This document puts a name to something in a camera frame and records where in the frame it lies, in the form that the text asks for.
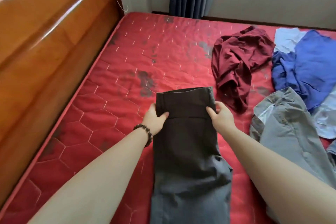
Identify dark blue shirt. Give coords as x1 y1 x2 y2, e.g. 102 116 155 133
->
271 29 336 111

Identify person's left forearm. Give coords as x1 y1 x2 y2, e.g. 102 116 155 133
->
27 128 153 224

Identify person's right hand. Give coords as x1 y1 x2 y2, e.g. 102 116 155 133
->
205 101 238 134

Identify person's left hand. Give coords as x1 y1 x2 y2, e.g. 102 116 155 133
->
141 103 170 137

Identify light blue shirt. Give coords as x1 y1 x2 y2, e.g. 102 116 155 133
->
273 27 336 140

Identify light grey trousers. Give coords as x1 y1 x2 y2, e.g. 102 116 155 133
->
249 86 336 224

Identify dark bead bracelet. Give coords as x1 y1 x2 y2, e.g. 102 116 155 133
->
133 123 154 148

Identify maroon shirt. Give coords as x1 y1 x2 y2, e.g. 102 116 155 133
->
211 26 276 113

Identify dark grey trousers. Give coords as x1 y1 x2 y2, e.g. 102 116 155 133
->
149 87 233 224

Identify person's right forearm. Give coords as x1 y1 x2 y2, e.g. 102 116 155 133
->
223 124 336 224

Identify red quilted mattress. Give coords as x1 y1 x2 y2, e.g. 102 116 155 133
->
0 0 336 224

